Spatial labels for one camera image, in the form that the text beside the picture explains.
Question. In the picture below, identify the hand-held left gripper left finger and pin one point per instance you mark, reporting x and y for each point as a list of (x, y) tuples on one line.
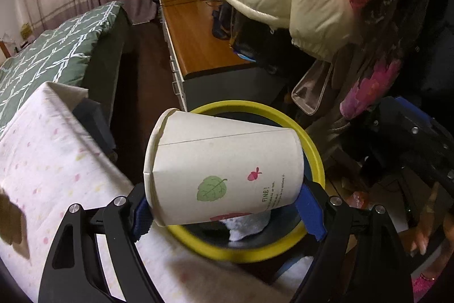
[(142, 217)]

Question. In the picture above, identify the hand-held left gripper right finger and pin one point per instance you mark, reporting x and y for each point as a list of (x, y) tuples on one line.
[(312, 214)]

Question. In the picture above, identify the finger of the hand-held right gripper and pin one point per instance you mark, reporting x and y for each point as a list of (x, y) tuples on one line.
[(418, 118)]

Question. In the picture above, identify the black bin yellow rim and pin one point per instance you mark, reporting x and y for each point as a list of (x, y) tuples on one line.
[(312, 154)]

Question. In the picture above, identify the white paper cup leaf print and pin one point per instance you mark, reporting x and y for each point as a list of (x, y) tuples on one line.
[(223, 164)]

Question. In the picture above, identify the person's right hand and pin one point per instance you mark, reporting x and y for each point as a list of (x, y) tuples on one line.
[(425, 225)]

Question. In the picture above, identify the orange packet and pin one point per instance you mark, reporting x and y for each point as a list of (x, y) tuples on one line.
[(356, 200)]

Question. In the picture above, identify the pink floral cloth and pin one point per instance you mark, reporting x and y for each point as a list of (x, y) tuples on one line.
[(369, 90)]

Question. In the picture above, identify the clear plastic bag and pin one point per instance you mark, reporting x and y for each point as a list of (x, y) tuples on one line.
[(312, 90)]

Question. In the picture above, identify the wooden bed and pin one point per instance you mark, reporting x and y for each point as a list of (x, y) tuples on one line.
[(113, 51)]

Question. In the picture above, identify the black bag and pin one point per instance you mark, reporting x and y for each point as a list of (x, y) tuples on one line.
[(248, 40)]

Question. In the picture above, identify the green checked duvet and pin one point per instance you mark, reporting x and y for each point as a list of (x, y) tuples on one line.
[(53, 51)]

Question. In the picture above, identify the wooden desk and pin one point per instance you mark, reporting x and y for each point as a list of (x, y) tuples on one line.
[(198, 36)]

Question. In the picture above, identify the yellow tissue box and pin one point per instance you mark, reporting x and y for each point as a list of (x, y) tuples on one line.
[(25, 30)]

